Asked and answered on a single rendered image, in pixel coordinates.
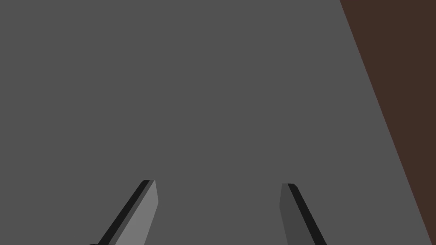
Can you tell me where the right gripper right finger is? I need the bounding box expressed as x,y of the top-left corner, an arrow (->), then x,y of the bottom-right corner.
279,182 -> 328,245

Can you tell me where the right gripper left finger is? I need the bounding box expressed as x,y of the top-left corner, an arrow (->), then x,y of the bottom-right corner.
97,179 -> 159,245

